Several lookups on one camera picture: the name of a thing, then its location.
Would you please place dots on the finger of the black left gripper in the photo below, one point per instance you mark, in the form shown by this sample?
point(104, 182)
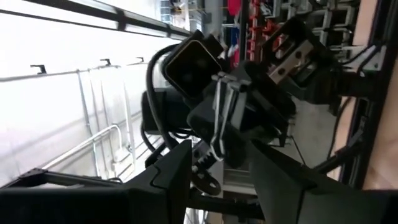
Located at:
point(231, 83)
point(237, 149)

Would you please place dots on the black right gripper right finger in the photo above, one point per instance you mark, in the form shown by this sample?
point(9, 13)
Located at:
point(295, 199)

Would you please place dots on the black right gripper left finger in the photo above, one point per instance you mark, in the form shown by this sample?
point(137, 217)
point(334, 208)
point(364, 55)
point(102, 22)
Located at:
point(149, 202)

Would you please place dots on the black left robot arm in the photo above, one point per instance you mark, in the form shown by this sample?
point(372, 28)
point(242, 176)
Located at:
point(323, 84)

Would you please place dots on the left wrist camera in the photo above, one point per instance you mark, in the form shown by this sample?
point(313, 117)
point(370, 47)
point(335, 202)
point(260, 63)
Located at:
point(191, 68)

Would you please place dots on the silver arm base bracket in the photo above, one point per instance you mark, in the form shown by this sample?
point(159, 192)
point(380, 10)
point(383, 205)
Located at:
point(374, 60)

